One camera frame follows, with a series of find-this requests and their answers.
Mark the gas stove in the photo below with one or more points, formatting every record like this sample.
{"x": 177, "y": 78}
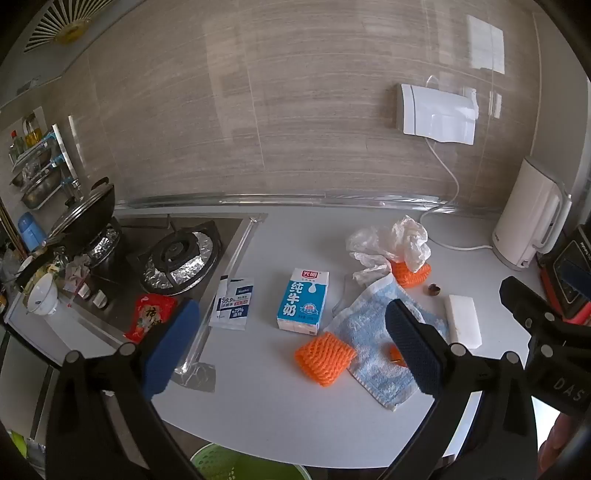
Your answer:
{"x": 138, "y": 240}

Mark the orange foam fruit net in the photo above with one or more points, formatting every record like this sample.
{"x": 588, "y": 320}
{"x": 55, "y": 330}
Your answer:
{"x": 325, "y": 357}
{"x": 411, "y": 275}

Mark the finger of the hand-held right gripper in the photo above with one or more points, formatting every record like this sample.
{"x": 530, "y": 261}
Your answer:
{"x": 521, "y": 300}

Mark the clear acrylic edge strip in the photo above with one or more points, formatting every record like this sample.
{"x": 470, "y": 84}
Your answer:
{"x": 240, "y": 244}

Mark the red snack packet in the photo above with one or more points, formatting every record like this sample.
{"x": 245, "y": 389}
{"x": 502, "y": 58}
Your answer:
{"x": 150, "y": 316}

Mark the white sponge block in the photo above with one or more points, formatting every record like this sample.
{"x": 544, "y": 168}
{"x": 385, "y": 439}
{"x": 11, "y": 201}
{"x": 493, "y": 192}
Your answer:
{"x": 462, "y": 321}

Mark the green plastic trash bin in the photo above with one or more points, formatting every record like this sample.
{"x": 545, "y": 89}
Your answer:
{"x": 240, "y": 464}

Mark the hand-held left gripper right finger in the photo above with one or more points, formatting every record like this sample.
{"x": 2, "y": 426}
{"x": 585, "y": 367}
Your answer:
{"x": 413, "y": 350}

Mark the small brown nut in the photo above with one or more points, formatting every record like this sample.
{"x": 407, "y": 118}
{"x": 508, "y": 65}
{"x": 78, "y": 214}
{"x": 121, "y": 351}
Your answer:
{"x": 433, "y": 290}

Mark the crumpled dirty cloth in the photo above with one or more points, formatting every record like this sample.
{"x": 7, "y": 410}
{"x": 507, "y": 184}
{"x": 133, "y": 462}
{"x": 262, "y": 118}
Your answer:
{"x": 76, "y": 273}

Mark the white blue wipes packet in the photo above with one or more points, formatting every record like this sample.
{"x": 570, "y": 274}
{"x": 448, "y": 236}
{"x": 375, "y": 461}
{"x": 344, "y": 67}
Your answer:
{"x": 231, "y": 304}

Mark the white electric kettle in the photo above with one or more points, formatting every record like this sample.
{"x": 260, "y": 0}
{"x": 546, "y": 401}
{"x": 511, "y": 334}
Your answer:
{"x": 526, "y": 217}

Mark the range hood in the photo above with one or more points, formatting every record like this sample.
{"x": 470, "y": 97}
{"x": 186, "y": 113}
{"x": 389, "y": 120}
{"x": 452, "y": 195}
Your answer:
{"x": 69, "y": 50}

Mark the foil burner liner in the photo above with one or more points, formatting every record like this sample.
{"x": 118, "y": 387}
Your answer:
{"x": 198, "y": 267}
{"x": 104, "y": 247}

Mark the blue white milk carton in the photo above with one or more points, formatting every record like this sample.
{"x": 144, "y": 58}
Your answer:
{"x": 302, "y": 302}

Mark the black wok with lid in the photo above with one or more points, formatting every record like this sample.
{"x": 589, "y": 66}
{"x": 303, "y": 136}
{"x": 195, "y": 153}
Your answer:
{"x": 87, "y": 210}

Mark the blue patterned towel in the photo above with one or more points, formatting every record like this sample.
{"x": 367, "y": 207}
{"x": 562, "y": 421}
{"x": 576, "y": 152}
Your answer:
{"x": 374, "y": 332}

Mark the white plastic bag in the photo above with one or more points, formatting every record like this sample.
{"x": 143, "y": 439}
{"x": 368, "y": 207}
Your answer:
{"x": 392, "y": 242}

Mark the metal wall rack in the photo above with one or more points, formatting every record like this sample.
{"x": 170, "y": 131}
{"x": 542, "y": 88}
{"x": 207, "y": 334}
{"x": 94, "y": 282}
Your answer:
{"x": 41, "y": 161}

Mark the white wall socket box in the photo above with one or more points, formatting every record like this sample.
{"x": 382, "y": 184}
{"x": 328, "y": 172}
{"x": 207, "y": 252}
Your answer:
{"x": 436, "y": 113}

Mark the foil piece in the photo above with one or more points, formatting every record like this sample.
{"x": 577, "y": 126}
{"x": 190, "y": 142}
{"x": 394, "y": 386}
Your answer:
{"x": 196, "y": 376}

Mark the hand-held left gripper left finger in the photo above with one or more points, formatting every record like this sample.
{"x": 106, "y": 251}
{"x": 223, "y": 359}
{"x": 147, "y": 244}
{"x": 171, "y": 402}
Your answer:
{"x": 171, "y": 350}

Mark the small orange peel piece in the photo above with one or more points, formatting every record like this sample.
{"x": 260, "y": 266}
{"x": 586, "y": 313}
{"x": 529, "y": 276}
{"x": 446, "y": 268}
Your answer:
{"x": 396, "y": 354}

